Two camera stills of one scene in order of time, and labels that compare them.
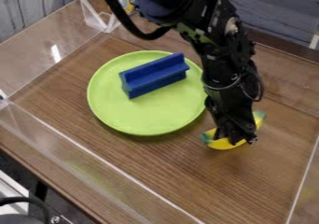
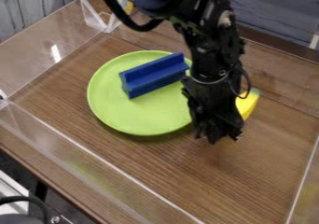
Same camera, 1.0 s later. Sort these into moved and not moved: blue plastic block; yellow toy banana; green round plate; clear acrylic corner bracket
Moved: yellow toy banana
Not moved: green round plate; clear acrylic corner bracket; blue plastic block
